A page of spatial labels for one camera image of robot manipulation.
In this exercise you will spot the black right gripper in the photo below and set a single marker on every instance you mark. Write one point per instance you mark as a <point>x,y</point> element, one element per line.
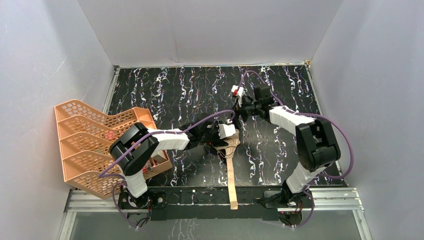
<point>244,104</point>

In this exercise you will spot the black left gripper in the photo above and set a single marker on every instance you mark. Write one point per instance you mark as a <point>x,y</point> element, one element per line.
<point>216,139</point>

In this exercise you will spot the beige and black folding umbrella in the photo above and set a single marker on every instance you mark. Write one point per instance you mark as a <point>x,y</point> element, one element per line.
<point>230,152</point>

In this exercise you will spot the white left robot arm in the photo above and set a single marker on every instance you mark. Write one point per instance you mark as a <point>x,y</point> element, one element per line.
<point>139,144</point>

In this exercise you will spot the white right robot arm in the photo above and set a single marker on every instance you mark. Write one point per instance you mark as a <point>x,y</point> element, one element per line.
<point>317,146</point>

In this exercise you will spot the grey box in organizer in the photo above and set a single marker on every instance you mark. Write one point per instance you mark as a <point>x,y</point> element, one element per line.
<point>160,156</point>

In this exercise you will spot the orange plastic file organizer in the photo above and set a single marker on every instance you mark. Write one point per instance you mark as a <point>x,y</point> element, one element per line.
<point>85,135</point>

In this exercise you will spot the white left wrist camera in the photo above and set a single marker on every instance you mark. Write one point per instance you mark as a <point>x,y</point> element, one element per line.
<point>226,129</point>

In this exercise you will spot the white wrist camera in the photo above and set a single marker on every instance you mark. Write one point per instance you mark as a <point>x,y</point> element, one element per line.
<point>237,91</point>
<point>226,129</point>

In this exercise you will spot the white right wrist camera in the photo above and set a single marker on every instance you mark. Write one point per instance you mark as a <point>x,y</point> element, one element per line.
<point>237,91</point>

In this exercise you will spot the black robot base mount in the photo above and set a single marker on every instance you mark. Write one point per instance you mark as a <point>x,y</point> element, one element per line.
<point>270,203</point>

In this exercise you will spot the aluminium frame rail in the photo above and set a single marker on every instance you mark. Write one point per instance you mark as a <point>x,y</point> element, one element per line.
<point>325,198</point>

